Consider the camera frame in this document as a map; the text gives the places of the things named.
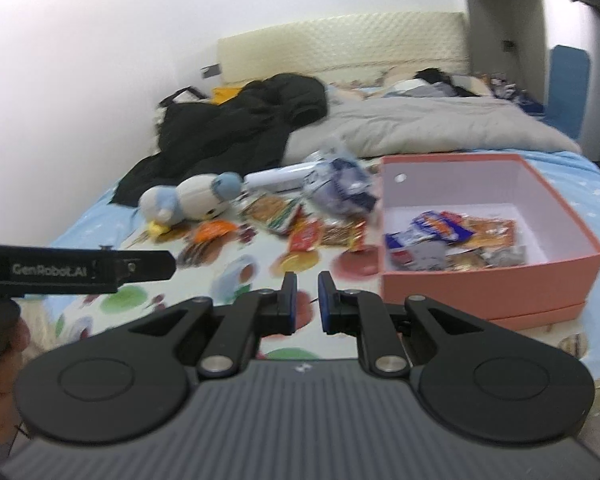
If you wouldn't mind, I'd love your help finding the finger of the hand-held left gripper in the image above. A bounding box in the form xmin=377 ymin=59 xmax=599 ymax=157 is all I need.
xmin=95 ymin=250 xmax=177 ymax=282

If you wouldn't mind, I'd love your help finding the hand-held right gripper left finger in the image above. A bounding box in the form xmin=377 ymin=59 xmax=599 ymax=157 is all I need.
xmin=127 ymin=271 xmax=299 ymax=378

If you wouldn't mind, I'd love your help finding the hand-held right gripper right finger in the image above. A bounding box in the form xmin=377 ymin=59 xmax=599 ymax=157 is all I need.
xmin=317 ymin=270 xmax=486 ymax=376

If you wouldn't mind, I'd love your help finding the red snack packet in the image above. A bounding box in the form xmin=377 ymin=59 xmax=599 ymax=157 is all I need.
xmin=286 ymin=219 xmax=327 ymax=254

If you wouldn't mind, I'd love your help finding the clear packet of brown snacks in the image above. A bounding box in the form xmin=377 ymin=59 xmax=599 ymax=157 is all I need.
xmin=321 ymin=219 xmax=369 ymax=252

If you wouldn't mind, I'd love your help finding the brown snack packet green edge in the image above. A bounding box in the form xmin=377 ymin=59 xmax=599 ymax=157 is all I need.
xmin=241 ymin=195 xmax=304 ymax=236

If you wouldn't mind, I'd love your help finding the blue orange snack packet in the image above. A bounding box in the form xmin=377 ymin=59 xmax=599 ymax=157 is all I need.
xmin=384 ymin=210 xmax=476 ymax=251

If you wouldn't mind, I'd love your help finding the pink cardboard box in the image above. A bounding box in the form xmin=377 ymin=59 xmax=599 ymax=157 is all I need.
xmin=380 ymin=154 xmax=600 ymax=332

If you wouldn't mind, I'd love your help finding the orange brown snack packet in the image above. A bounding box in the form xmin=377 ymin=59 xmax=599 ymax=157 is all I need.
xmin=460 ymin=216 xmax=518 ymax=253

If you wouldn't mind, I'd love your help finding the grey clear snack packet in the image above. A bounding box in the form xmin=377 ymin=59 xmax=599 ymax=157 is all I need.
xmin=485 ymin=245 xmax=529 ymax=267

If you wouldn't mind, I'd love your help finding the person's left hand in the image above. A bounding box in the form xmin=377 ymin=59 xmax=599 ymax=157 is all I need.
xmin=0 ymin=320 xmax=31 ymax=441

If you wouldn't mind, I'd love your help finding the blue white penguin plush toy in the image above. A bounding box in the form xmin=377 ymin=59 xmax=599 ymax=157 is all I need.
xmin=139 ymin=171 xmax=244 ymax=237

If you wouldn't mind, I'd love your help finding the clear plastic bag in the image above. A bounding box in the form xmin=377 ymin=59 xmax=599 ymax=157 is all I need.
xmin=302 ymin=147 xmax=382 ymax=222

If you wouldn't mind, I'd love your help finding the white tube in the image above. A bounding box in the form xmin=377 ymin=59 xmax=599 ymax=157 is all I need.
xmin=242 ymin=162 xmax=322 ymax=194

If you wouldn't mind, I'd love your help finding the black padded jacket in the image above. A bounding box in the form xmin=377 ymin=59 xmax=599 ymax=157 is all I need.
xmin=112 ymin=74 xmax=329 ymax=206

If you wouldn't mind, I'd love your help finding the pile of clothes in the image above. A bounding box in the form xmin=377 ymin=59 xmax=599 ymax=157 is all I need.
xmin=156 ymin=86 xmax=207 ymax=112

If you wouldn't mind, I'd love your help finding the yellow cloth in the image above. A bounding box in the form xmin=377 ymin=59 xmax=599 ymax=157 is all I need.
xmin=212 ymin=86 xmax=247 ymax=107

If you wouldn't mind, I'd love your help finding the grey quilted blanket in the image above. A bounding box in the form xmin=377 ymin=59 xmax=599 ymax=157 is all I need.
xmin=284 ymin=95 xmax=582 ymax=162

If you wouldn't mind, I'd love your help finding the black clothing on pillow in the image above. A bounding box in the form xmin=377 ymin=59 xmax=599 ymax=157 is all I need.
xmin=412 ymin=67 xmax=462 ymax=87

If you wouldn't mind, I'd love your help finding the cream padded headboard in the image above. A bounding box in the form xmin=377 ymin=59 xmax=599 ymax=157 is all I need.
xmin=217 ymin=10 xmax=469 ymax=87

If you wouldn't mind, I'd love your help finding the pink pillow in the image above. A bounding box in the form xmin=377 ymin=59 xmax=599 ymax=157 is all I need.
xmin=375 ymin=72 xmax=492 ymax=99

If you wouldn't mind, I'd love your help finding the blue star print bed sheet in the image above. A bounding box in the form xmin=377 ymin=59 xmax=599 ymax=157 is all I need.
xmin=50 ymin=152 xmax=600 ymax=388

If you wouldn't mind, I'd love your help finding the blue chair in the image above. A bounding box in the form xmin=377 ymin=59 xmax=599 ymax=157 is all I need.
xmin=544 ymin=44 xmax=592 ymax=142

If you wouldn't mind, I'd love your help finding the white wall shelf unit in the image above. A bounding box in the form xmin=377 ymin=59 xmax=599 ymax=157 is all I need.
xmin=459 ymin=0 xmax=547 ymax=107

